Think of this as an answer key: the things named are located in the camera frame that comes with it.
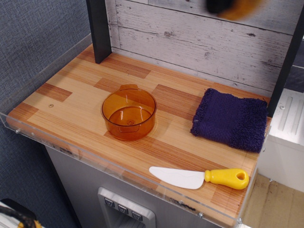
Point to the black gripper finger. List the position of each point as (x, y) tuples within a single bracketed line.
[(218, 6)]

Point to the plush yellow and purple food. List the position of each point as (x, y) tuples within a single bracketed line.
[(240, 9)]

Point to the orange transparent plastic bowl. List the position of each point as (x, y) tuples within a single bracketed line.
[(129, 113)]

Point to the dark purple folded towel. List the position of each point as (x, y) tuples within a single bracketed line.
[(237, 122)]

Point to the white ribbed box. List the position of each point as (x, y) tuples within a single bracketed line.
[(282, 157)]

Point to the grey toy fridge cabinet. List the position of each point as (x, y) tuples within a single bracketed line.
[(82, 181)]

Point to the silver dispenser button panel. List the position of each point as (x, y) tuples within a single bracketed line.
[(120, 212)]

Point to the clear acrylic table guard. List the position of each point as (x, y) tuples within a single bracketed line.
[(30, 176)]

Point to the black and yellow corner object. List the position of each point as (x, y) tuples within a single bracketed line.
[(14, 215)]

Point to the black vertical post left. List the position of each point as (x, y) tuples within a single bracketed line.
[(99, 29)]

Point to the white knife with yellow handle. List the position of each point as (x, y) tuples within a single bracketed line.
[(237, 179)]

